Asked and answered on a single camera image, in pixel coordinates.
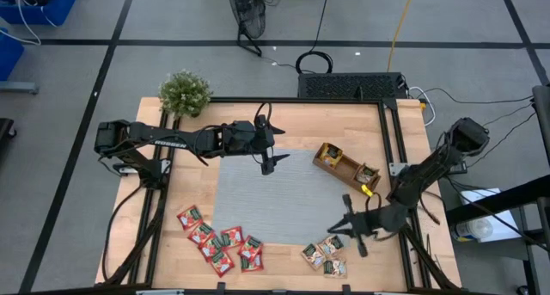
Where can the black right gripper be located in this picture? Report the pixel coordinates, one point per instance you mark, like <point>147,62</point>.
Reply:
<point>369,224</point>

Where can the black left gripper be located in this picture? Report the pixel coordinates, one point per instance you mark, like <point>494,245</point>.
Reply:
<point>245,138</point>

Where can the yellow mango tea packet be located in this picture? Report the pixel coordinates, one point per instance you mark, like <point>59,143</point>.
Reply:
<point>324,157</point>
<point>333,152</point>

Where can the wooden tea box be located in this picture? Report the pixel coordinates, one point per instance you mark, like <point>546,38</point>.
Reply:
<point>348,170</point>

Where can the red strawberry tea packet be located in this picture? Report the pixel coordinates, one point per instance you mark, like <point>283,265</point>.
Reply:
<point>251,265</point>
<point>222,262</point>
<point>212,246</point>
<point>232,237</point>
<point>189,217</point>
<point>250,247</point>
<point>201,233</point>

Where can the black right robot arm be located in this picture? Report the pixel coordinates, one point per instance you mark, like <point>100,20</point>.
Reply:
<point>429,170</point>

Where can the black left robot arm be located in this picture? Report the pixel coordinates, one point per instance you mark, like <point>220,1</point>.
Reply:
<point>172,143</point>

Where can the grey woven placemat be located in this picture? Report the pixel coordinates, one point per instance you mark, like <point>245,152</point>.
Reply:
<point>266,200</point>

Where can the black perforated computer tower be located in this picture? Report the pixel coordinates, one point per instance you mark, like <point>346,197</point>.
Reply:
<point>348,86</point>

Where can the green potted plant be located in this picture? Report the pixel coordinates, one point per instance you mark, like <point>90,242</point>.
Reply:
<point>185,93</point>

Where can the white wipes canister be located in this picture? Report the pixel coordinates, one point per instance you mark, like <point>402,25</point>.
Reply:
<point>472,229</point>

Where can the white box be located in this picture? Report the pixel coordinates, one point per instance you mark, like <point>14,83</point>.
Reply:
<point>477,198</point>

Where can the black cage fan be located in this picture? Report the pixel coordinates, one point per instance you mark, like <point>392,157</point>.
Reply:
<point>247,11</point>

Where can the large blue bin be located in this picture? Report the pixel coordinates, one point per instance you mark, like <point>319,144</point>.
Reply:
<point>56,11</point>

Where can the grey metal foot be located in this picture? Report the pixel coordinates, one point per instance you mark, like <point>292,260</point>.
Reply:
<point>17,87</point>

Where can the black caster base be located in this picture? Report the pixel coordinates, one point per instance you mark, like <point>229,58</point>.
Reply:
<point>5,129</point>

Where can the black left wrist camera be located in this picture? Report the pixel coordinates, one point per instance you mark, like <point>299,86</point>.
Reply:
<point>268,168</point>

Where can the black side cart frame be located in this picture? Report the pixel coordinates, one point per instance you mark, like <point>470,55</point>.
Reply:
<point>494,202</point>

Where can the black post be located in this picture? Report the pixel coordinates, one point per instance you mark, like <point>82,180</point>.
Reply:
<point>542,114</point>

